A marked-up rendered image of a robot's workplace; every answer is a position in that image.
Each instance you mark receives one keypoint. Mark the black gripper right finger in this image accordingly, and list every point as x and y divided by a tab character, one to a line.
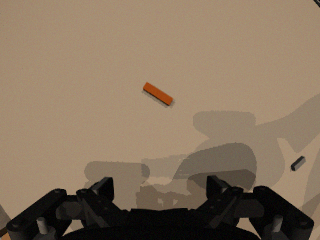
281	220

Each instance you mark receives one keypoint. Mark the grey rod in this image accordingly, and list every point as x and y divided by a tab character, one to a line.
298	163

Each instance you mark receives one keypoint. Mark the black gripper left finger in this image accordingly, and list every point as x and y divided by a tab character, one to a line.
52	214

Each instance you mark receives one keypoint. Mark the orange rod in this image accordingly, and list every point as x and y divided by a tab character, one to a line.
157	93

